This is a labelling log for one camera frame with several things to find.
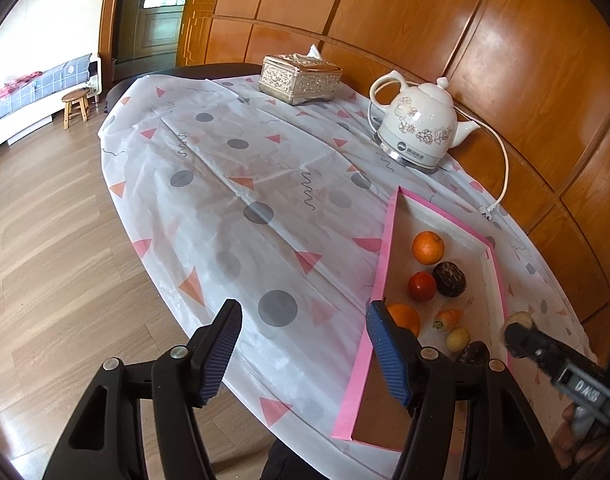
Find pink-edged cardboard tray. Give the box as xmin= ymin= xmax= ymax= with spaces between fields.
xmin=331 ymin=186 xmax=511 ymax=453

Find white patterned tablecloth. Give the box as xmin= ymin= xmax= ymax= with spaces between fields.
xmin=97 ymin=72 xmax=593 ymax=478

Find brown oval fruit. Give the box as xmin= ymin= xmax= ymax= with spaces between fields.
xmin=457 ymin=341 xmax=490 ymax=366

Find small pale yellow fruit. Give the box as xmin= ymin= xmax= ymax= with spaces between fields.
xmin=508 ymin=311 xmax=535 ymax=333

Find small wooden stool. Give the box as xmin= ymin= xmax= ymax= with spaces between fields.
xmin=61 ymin=87 xmax=92 ymax=130

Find bed with blue bedding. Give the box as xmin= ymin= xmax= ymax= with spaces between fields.
xmin=0 ymin=54 xmax=96 ymax=156

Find person's right hand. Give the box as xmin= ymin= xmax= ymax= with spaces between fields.
xmin=555 ymin=400 xmax=610 ymax=471

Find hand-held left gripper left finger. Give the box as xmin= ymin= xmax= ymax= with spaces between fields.
xmin=42 ymin=298 xmax=244 ymax=480

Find round tan cut fruit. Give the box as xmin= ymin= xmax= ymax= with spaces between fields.
xmin=445 ymin=327 xmax=471 ymax=352

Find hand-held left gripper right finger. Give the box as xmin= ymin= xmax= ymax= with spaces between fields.
xmin=365 ymin=299 xmax=543 ymax=480

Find white floor heater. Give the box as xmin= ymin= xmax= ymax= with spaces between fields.
xmin=87 ymin=55 xmax=104 ymax=97

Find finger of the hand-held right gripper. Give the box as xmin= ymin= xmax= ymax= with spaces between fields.
xmin=504 ymin=322 xmax=610 ymax=411

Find white floral electric kettle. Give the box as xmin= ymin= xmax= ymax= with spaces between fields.
xmin=369 ymin=71 xmax=480 ymax=170

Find small orange carrot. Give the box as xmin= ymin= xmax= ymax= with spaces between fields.
xmin=431 ymin=308 xmax=464 ymax=331

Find white kettle power cable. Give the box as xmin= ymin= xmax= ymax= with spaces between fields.
xmin=457 ymin=105 xmax=510 ymax=221

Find silver ornate tissue box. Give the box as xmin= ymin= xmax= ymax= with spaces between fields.
xmin=259 ymin=44 xmax=344 ymax=107

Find dark brown passion fruit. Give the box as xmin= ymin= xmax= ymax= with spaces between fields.
xmin=431 ymin=261 xmax=467 ymax=298

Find orange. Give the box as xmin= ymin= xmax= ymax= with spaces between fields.
xmin=385 ymin=303 xmax=422 ymax=338
xmin=411 ymin=231 xmax=446 ymax=266

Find red tomato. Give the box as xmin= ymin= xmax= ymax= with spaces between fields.
xmin=407 ymin=271 xmax=438 ymax=302

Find wooden glazed door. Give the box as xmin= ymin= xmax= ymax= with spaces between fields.
xmin=116 ymin=0 xmax=198 ymax=81

